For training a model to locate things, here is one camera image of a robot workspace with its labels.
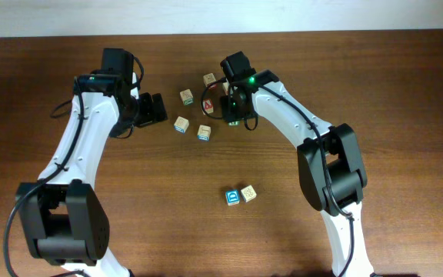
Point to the wooden block blue letter side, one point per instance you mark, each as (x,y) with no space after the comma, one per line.
(204,132)

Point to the wooden block red picture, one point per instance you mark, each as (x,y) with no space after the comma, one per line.
(225,87)

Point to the wooden block red side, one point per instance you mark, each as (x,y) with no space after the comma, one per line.
(209,80)

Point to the wooden pretzel block blue side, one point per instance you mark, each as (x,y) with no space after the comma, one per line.
(181,124)

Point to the wooden block green side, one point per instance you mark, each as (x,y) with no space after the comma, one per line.
(186,97)

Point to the blue letter D block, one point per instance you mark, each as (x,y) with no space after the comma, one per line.
(232,197)

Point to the red letter A block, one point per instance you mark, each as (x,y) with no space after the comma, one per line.
(207,106)

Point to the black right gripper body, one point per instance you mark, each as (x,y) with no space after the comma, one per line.
(231,112)

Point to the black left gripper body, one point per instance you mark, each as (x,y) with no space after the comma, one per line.
(146,113)

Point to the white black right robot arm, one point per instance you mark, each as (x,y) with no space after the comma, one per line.
(331,170)

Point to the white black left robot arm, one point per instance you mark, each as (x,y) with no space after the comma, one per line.
(62,219)

